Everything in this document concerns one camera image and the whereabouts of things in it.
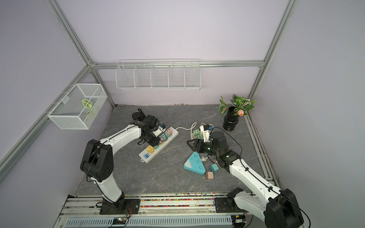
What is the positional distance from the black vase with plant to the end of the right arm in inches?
9.7

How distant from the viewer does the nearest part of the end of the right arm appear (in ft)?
1.99

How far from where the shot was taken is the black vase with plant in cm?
83
